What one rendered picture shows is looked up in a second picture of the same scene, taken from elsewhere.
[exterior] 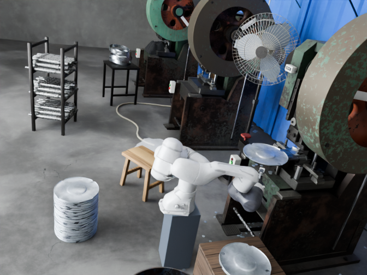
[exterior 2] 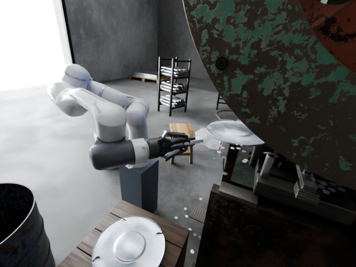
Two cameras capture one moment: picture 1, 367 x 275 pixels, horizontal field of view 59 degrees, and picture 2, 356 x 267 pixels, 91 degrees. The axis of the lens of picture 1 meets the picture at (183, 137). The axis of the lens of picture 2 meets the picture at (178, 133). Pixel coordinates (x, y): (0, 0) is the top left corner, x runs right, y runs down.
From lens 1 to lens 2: 1.57 m
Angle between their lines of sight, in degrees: 40
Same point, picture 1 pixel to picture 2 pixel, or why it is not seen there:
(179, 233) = (127, 185)
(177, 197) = not seen: hidden behind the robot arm
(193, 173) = (53, 94)
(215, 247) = (127, 212)
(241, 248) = (149, 229)
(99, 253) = (104, 179)
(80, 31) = not seen: hidden behind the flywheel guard
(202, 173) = (60, 97)
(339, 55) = not seen: outside the picture
